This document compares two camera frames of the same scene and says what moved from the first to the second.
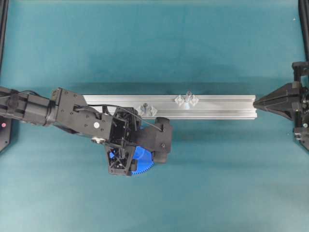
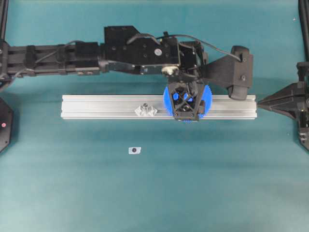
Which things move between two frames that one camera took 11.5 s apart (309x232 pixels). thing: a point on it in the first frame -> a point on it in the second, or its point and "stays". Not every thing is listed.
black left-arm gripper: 124,123 -> 185,90
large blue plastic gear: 145,159 -> 206,96
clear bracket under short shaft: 149,111 stays
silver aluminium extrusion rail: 207,107 stays
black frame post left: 4,14 stays
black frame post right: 303,9 stays
